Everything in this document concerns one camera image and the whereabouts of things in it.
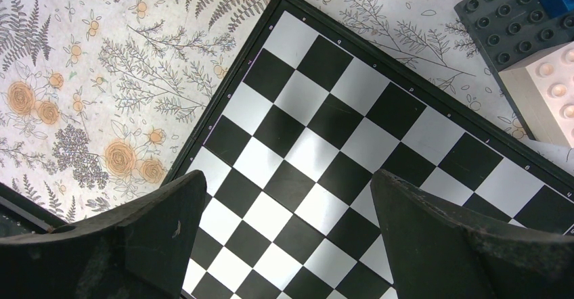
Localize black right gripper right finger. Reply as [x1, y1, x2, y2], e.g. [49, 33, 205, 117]
[370, 169, 573, 298]

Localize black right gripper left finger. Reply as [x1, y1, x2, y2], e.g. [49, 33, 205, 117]
[1, 170, 207, 298]

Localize black white chessboard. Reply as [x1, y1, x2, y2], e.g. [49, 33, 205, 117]
[170, 0, 573, 298]

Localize floral tablecloth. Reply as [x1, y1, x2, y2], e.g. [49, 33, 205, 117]
[0, 0, 574, 225]

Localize white toy brick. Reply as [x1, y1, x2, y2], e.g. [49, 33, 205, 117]
[499, 42, 573, 148]

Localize dark grey toy brick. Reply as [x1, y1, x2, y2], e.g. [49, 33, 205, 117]
[454, 0, 573, 140]

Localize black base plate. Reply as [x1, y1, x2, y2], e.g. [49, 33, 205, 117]
[1, 183, 67, 237]

